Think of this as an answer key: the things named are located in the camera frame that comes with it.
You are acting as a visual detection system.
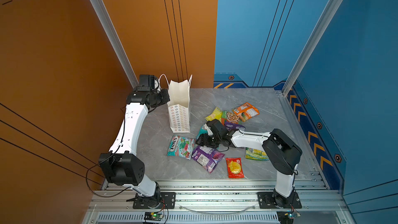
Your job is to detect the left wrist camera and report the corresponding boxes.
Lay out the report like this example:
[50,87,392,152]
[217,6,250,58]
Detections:
[137,75,160,92]

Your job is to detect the white patterned paper bag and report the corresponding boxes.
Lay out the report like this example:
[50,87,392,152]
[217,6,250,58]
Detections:
[159,74,192,133]

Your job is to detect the circuit board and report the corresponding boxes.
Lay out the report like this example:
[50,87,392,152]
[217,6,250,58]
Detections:
[277,212,301,224]
[143,212,166,224]

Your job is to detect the orange snack bag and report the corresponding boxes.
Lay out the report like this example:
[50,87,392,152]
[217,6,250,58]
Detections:
[233,102,260,122]

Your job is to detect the red yellow snack packet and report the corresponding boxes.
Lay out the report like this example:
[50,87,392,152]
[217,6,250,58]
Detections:
[226,158,245,179]

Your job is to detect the green red Fox's candy bag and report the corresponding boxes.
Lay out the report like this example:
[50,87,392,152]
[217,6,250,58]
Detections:
[167,135,195,160]

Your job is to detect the green yellow Fox's candy bag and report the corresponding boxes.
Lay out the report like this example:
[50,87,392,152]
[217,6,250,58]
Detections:
[245,147,269,161]

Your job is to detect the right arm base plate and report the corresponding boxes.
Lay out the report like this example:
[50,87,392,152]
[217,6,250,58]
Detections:
[257,191,302,209]

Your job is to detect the purple snack bag front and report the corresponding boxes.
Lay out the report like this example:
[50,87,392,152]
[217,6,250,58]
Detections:
[191,146,225,173]

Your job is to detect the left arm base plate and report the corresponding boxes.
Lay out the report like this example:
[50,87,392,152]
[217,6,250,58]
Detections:
[133,192,176,209]

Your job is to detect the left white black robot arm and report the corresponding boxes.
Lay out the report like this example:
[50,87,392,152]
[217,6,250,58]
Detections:
[98,87,170,208]

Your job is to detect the green nut snack bag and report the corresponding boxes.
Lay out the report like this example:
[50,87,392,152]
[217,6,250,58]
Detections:
[221,111,241,124]

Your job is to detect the right circuit board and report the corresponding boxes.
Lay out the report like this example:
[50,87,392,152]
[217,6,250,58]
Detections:
[277,212,301,224]

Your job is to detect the purple Savoria snack bag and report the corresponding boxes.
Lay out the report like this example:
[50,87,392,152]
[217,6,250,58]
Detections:
[224,121,246,131]

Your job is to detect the teal snack bag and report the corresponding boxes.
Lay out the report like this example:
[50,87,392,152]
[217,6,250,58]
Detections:
[196,124,208,139]

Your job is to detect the left circuit board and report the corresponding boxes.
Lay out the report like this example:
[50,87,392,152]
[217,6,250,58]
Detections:
[143,212,166,224]

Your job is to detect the yellow snack bag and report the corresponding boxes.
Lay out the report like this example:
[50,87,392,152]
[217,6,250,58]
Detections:
[205,107,223,121]

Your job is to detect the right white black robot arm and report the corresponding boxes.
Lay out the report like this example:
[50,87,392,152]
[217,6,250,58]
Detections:
[196,119,302,209]

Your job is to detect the aluminium rail frame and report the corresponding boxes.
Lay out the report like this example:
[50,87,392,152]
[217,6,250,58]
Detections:
[83,174,354,224]

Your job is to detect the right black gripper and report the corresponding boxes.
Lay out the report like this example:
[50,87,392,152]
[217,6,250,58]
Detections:
[194,134,221,149]

